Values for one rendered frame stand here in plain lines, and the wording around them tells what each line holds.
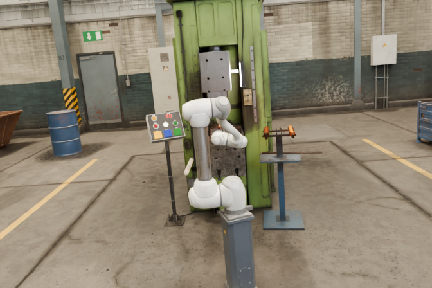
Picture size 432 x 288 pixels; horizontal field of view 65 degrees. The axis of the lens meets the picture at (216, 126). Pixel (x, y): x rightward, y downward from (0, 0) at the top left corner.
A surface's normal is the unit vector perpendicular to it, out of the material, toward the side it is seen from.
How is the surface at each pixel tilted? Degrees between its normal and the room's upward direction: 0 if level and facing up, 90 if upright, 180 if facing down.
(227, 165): 90
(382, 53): 90
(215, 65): 90
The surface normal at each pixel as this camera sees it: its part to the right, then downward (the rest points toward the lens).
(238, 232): 0.33, 0.15
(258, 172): -0.06, 0.20
